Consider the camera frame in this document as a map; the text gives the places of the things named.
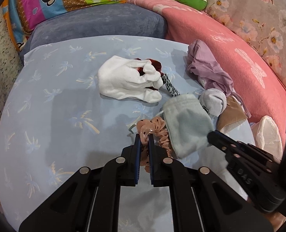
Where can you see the pink blanket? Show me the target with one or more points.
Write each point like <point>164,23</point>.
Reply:
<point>217,41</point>

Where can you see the pink polka dot scrunchie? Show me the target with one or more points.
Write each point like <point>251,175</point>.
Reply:
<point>157,128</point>

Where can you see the beige stocking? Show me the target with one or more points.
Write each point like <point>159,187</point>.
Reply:
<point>232,116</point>

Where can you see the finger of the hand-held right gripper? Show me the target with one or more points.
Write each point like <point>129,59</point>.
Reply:
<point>217,139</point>

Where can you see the black white patterned sock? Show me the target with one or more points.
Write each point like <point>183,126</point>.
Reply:
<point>169,88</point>

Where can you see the pale green sock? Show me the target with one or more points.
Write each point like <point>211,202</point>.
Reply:
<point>189,128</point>

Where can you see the white socks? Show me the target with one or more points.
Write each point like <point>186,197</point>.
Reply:
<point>118,77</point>

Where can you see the bin with white bag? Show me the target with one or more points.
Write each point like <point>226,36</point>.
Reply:
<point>266,135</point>

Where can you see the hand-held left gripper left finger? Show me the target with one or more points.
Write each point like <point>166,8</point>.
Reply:
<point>138,159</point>

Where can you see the blue-grey cushion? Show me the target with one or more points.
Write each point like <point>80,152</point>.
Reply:
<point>97,21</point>

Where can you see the dark red scrunchie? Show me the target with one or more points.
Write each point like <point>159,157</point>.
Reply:
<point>155,64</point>

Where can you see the grey sock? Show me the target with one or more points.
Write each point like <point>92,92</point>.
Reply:
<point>213,101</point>

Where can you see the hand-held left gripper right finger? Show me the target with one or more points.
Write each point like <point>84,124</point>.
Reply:
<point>151,159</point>

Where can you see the purple cloth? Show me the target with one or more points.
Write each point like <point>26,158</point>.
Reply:
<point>205,65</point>

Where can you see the grey floral sheet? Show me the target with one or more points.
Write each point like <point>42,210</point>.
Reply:
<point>254,17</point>

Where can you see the light blue printed cloth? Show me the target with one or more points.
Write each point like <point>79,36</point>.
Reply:
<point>48,101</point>

